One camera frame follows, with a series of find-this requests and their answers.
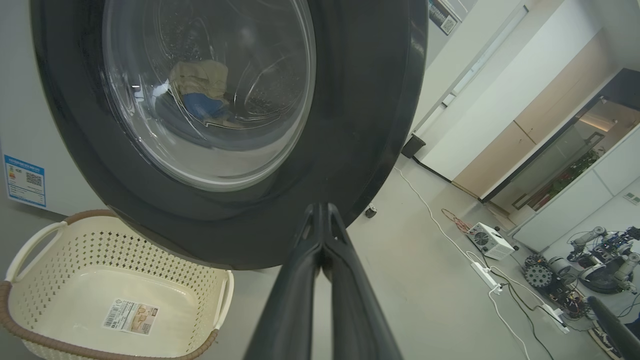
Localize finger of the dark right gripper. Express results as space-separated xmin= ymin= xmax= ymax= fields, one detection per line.
xmin=586 ymin=296 xmax=640 ymax=360

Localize basket product label sticker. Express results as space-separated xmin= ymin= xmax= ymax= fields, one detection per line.
xmin=101 ymin=298 xmax=160 ymax=336

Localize blue energy label sticker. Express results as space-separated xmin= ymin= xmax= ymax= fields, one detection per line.
xmin=4 ymin=154 xmax=47 ymax=208

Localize red floor cable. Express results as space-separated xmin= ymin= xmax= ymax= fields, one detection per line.
xmin=441 ymin=208 xmax=473 ymax=235

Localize white power strip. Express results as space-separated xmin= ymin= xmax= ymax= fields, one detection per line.
xmin=541 ymin=303 xmax=571 ymax=334
xmin=471 ymin=261 xmax=503 ymax=293

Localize cream perforated laundry basket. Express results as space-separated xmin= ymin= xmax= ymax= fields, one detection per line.
xmin=0 ymin=209 xmax=235 ymax=360

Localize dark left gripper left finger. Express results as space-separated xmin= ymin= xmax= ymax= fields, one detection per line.
xmin=244 ymin=203 xmax=325 ymax=360

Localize white floor cable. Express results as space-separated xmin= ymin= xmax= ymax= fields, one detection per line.
xmin=394 ymin=167 xmax=531 ymax=360

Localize black round washer door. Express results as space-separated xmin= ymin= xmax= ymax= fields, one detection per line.
xmin=30 ymin=0 xmax=430 ymax=271

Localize grey background wheeled robot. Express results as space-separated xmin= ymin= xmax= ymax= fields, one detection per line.
xmin=524 ymin=226 xmax=640 ymax=321

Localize perforated steel washer drum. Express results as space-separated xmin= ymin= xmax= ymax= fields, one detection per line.
xmin=107 ymin=0 xmax=313 ymax=151

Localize black floor cable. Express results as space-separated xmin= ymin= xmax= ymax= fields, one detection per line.
xmin=500 ymin=282 xmax=556 ymax=360

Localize dark QR code sticker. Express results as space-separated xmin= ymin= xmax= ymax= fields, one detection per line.
xmin=428 ymin=0 xmax=459 ymax=36

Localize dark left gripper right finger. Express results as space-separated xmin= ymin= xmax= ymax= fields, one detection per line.
xmin=322 ymin=202 xmax=404 ymax=360

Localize green plants behind glass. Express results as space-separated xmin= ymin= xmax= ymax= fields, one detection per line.
xmin=530 ymin=149 xmax=601 ymax=211

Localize white box device with fan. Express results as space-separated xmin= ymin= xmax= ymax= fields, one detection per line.
xmin=467 ymin=222 xmax=517 ymax=261

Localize black waste bin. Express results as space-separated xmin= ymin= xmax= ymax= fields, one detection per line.
xmin=401 ymin=133 xmax=427 ymax=160

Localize white front-load washing machine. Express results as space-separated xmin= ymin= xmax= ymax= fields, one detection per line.
xmin=0 ymin=0 xmax=476 ymax=217

